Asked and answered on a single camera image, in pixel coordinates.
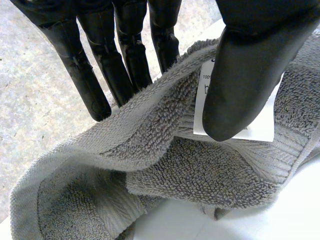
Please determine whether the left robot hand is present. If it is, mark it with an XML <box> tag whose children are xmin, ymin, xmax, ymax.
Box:
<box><xmin>9</xmin><ymin>0</ymin><xmax>320</xmax><ymax>143</ymax></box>

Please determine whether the grey towel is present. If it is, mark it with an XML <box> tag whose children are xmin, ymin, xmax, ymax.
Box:
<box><xmin>9</xmin><ymin>33</ymin><xmax>320</xmax><ymax>240</ymax></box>

